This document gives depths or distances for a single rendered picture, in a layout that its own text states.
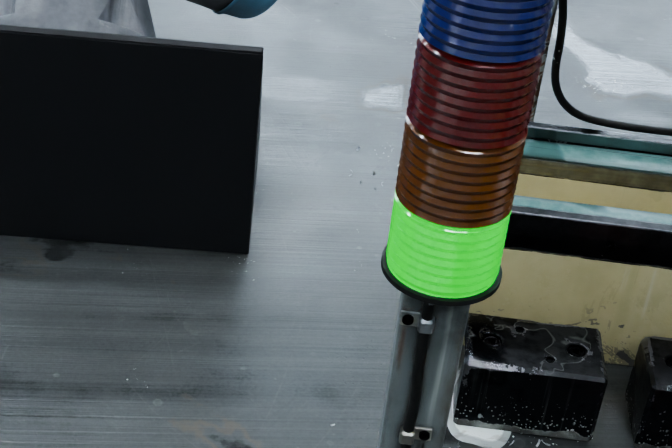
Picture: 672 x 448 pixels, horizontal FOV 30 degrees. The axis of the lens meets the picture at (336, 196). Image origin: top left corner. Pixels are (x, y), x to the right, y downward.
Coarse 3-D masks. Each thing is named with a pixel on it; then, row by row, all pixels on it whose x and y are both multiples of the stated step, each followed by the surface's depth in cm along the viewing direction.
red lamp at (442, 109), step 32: (416, 64) 59; (448, 64) 57; (480, 64) 57; (512, 64) 57; (416, 96) 60; (448, 96) 58; (480, 96) 57; (512, 96) 58; (448, 128) 59; (480, 128) 58; (512, 128) 59
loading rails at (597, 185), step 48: (528, 144) 102; (576, 144) 103; (624, 144) 102; (528, 192) 102; (576, 192) 101; (624, 192) 101; (528, 240) 92; (576, 240) 92; (624, 240) 91; (528, 288) 94; (576, 288) 94; (624, 288) 94; (624, 336) 96
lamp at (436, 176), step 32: (416, 128) 60; (416, 160) 61; (448, 160) 59; (480, 160) 59; (512, 160) 60; (416, 192) 61; (448, 192) 60; (480, 192) 60; (512, 192) 62; (448, 224) 61; (480, 224) 61
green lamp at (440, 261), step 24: (408, 216) 62; (408, 240) 63; (432, 240) 62; (456, 240) 62; (480, 240) 62; (504, 240) 64; (408, 264) 63; (432, 264) 63; (456, 264) 62; (480, 264) 63; (432, 288) 63; (456, 288) 63; (480, 288) 64
